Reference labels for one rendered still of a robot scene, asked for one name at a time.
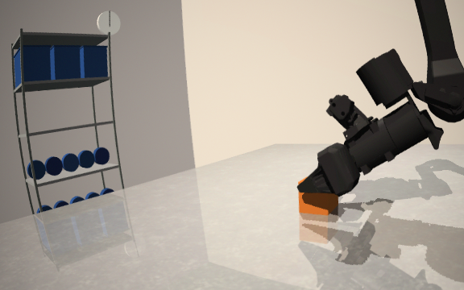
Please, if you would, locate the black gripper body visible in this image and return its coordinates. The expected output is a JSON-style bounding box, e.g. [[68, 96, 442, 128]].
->
[[317, 117, 401, 197]]

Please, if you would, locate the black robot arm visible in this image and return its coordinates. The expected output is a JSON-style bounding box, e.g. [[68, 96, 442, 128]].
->
[[326, 0, 464, 152]]

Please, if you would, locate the orange block with dark square mark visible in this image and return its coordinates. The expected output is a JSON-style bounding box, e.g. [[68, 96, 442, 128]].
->
[[298, 193, 338, 215]]

